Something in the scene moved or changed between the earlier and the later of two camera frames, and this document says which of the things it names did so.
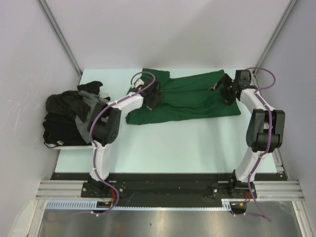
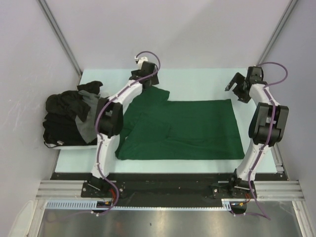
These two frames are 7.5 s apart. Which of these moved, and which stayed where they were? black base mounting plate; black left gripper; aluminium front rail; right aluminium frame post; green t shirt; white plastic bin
Moved: green t shirt; black left gripper
Stayed: black base mounting plate; aluminium front rail; right aluminium frame post; white plastic bin
